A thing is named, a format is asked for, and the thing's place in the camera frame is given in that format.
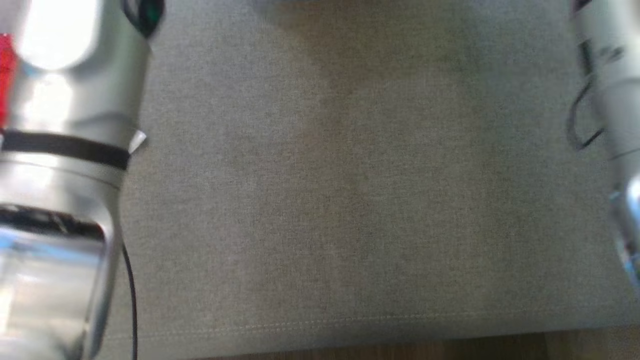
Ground red and white jersey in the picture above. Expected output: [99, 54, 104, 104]
[0, 32, 18, 131]

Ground grey sofa seat cushion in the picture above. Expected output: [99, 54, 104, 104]
[95, 0, 640, 358]

